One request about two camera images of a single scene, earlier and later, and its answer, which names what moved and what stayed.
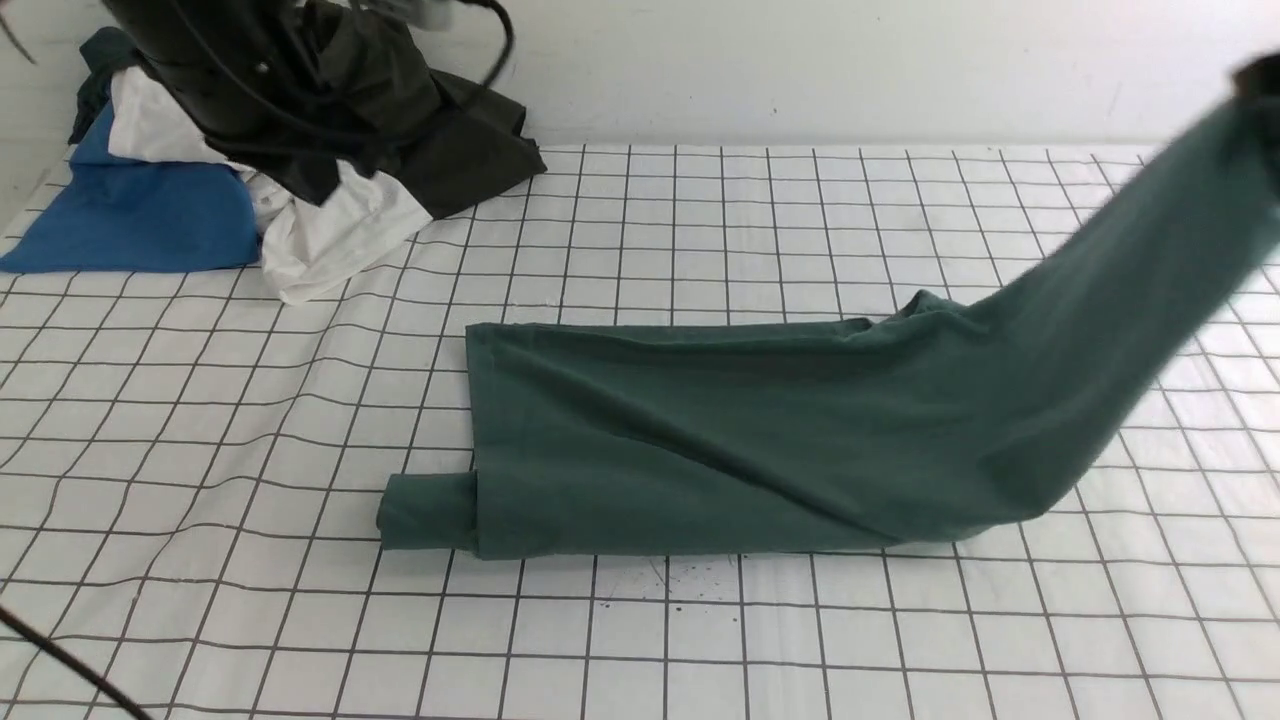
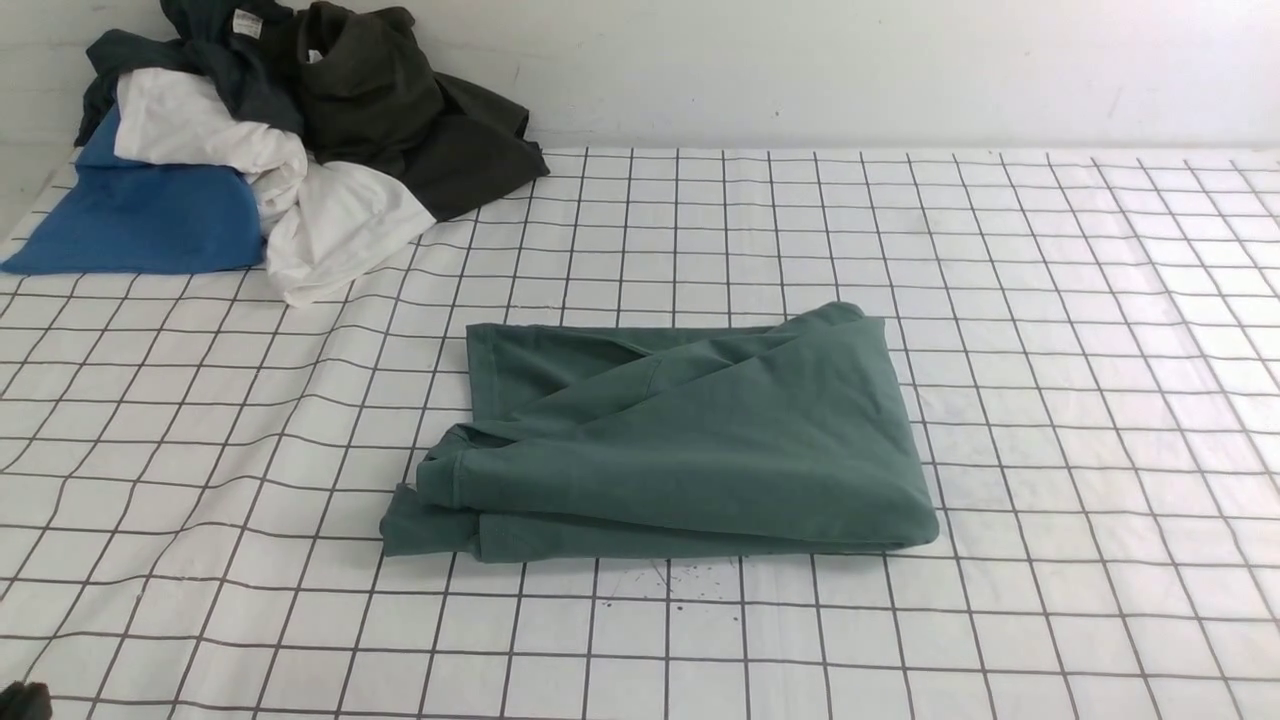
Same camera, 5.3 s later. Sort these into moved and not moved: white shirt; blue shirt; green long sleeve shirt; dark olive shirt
Moved: green long sleeve shirt
Not moved: white shirt; blue shirt; dark olive shirt
